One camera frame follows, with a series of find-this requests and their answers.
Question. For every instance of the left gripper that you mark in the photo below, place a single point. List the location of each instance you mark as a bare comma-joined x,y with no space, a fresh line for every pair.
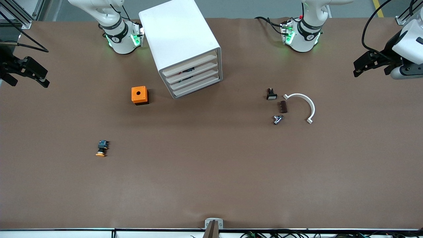
389,48

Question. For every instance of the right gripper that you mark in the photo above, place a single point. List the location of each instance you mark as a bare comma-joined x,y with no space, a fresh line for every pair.
7,61

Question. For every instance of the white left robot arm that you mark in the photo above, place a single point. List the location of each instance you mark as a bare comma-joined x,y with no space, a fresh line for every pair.
305,36

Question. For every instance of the yellow push button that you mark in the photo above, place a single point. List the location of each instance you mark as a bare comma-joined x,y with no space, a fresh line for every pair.
102,145

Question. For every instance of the black white rectangular button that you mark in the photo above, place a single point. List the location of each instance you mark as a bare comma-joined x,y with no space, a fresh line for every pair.
271,96

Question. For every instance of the white curved plastic arc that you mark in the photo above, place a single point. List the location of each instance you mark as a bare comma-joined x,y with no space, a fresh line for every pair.
312,106

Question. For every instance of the brown terminal block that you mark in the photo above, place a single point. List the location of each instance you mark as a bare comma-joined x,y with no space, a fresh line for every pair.
283,106

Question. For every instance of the small metal connector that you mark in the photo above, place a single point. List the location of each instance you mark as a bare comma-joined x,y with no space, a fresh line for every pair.
277,119

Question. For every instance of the orange box with hole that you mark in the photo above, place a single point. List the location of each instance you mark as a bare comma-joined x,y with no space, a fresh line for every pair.
138,94

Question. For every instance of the brown table cover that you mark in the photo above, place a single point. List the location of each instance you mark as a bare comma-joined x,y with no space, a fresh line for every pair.
211,172

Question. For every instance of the aluminium frame profile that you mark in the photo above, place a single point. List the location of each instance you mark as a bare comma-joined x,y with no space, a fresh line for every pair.
404,18
19,15

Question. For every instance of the white table edge rail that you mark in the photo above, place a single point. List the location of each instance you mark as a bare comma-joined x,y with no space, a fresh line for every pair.
66,234

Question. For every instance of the grey metal bracket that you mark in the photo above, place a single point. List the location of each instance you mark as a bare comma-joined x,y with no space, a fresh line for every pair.
213,220

